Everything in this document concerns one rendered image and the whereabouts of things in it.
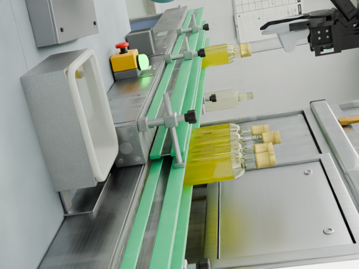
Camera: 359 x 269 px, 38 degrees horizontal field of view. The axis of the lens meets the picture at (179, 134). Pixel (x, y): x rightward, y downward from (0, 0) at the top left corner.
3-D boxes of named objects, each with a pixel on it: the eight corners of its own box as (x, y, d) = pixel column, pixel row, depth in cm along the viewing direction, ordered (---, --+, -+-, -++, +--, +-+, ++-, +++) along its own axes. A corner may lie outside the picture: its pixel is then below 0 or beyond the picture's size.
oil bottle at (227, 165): (155, 191, 119) (247, 179, 116) (149, 169, 117) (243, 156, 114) (157, 180, 124) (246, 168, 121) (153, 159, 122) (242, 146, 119)
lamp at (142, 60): (138, 72, 148) (148, 70, 147) (135, 56, 146) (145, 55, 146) (140, 68, 152) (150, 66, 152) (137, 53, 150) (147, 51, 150)
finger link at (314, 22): (292, 32, 100) (335, 23, 101) (291, 24, 100) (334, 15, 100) (284, 29, 105) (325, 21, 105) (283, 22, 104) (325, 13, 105)
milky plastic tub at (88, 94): (57, 193, 94) (102, 187, 93) (21, 76, 86) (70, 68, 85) (81, 154, 110) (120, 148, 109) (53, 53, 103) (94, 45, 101)
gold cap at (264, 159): (257, 171, 116) (276, 168, 115) (255, 157, 115) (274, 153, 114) (256, 164, 119) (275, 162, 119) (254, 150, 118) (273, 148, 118)
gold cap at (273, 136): (264, 149, 127) (281, 145, 126) (261, 136, 125) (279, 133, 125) (262, 143, 130) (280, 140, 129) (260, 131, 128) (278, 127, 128)
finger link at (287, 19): (263, 50, 111) (306, 45, 107) (259, 23, 109) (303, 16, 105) (265, 47, 113) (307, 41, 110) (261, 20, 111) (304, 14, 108)
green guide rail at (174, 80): (142, 129, 113) (178, 124, 112) (141, 125, 113) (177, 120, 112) (189, 10, 275) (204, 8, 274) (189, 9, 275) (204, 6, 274)
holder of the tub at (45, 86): (63, 217, 96) (102, 212, 95) (19, 77, 87) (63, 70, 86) (85, 176, 112) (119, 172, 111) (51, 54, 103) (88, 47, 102)
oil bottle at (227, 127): (163, 159, 135) (244, 148, 132) (158, 140, 133) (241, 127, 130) (165, 151, 140) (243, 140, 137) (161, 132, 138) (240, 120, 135)
